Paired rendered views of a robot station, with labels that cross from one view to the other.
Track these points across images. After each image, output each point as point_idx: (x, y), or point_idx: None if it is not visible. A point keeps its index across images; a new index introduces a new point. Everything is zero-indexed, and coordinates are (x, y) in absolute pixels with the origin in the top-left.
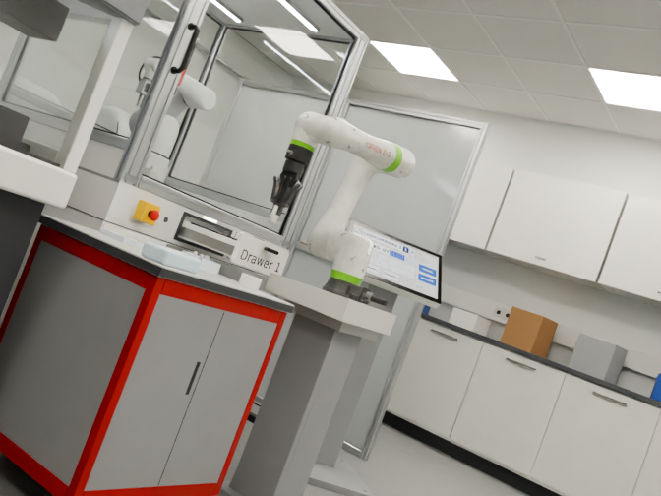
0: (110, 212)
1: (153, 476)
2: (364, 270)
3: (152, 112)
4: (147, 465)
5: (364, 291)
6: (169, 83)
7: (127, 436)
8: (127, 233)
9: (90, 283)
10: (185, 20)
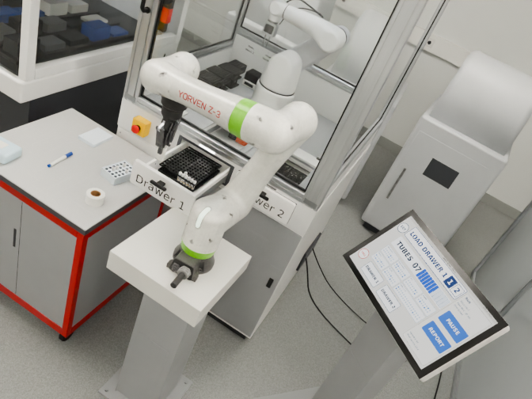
0: (120, 119)
1: (10, 286)
2: (194, 242)
3: (137, 46)
4: (3, 275)
5: (176, 263)
6: (146, 21)
7: None
8: (135, 138)
9: None
10: None
